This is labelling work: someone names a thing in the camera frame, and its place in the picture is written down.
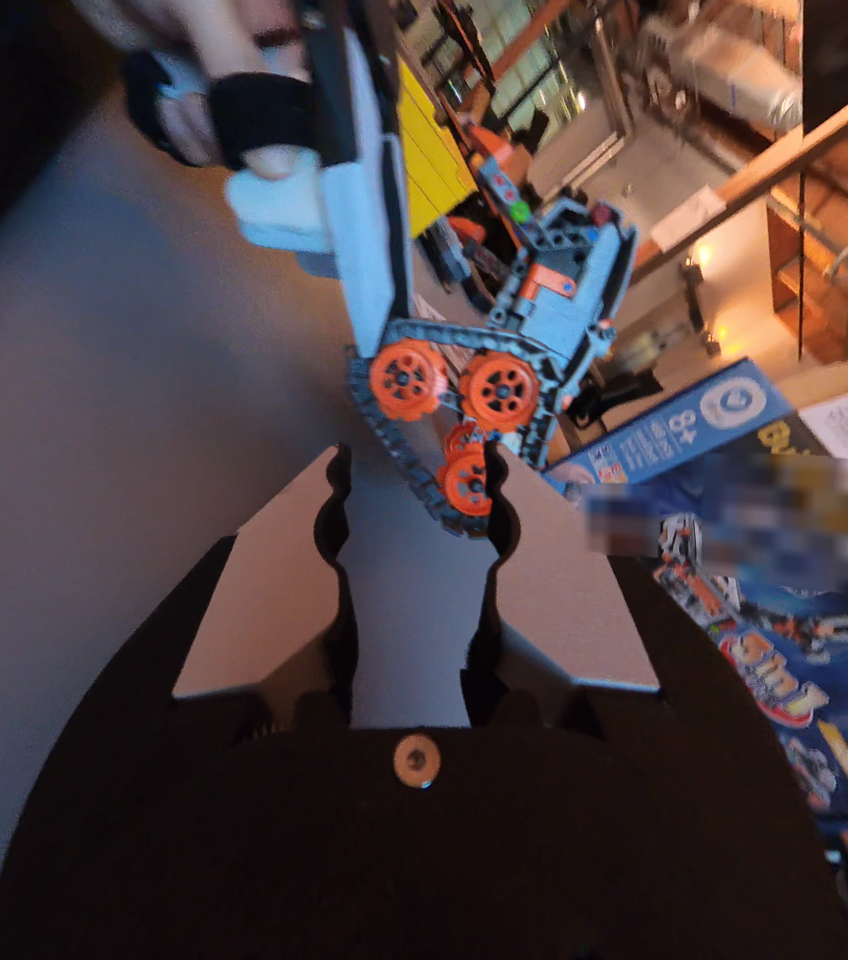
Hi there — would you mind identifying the black office chair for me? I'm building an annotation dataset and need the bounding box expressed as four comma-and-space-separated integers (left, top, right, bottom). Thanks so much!
566, 360, 665, 430

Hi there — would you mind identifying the wooden pillar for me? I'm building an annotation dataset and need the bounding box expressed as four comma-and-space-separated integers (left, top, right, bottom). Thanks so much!
630, 63, 848, 275

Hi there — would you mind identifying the white paper notice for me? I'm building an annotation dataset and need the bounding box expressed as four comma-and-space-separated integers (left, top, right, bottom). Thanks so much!
649, 183, 728, 254

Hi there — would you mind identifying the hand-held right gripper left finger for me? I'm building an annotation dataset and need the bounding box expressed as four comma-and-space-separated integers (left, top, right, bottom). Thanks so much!
171, 442, 359, 727

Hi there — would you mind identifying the grey orange block toy robot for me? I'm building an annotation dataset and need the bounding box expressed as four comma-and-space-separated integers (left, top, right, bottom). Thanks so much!
367, 123, 638, 519

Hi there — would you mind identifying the yellow storage bin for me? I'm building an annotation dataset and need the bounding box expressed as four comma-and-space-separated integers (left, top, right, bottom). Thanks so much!
394, 56, 479, 241

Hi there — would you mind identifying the grey desk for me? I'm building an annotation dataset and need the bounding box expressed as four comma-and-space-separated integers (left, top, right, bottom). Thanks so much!
0, 97, 848, 960

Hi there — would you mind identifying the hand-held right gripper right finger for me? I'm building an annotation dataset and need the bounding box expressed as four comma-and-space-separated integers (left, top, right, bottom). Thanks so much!
460, 439, 662, 727

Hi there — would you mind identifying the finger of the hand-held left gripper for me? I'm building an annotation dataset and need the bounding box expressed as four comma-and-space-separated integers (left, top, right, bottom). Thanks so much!
319, 22, 398, 360
380, 135, 417, 325

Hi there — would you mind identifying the dark grey toy track belt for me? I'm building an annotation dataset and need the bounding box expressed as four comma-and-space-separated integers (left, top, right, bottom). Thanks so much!
345, 317, 563, 539

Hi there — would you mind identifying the blue toy robot box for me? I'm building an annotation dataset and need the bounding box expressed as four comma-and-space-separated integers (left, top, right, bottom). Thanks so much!
540, 358, 848, 841

